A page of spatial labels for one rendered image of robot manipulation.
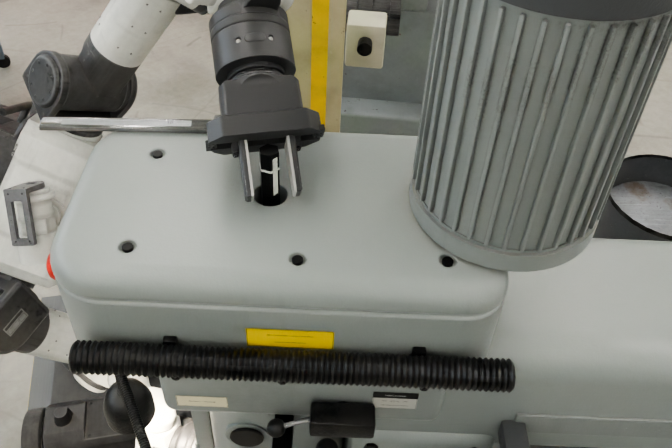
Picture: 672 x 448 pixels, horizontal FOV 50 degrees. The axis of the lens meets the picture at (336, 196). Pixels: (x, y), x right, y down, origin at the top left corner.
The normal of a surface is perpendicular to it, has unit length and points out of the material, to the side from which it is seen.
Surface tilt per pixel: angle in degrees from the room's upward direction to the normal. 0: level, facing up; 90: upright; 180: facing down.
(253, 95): 30
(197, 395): 90
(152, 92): 0
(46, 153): 58
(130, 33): 96
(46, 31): 0
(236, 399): 90
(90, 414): 0
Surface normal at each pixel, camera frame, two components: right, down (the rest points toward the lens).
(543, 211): 0.12, 0.68
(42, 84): -0.60, 0.07
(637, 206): 0.04, -0.73
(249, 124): 0.14, -0.29
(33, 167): 0.19, 0.18
